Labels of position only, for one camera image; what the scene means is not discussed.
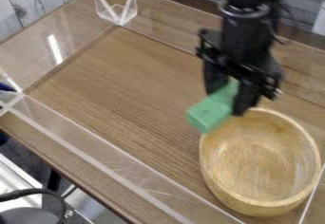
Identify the brown wooden bowl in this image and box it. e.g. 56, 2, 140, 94
199, 108, 321, 216

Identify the black cable bottom left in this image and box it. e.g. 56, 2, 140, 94
0, 188, 68, 224

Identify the green rectangular block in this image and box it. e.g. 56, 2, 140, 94
187, 81, 238, 134

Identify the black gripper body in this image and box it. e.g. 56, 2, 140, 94
195, 9, 284, 100

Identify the clear acrylic corner bracket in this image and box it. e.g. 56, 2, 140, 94
94, 0, 138, 27

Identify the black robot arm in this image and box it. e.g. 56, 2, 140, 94
197, 0, 285, 116

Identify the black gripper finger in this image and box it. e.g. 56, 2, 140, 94
233, 79, 262, 116
203, 62, 229, 95

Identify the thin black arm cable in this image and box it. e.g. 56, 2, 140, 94
267, 9, 289, 46

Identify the clear acrylic barrier wall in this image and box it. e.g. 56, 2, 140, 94
0, 0, 325, 224

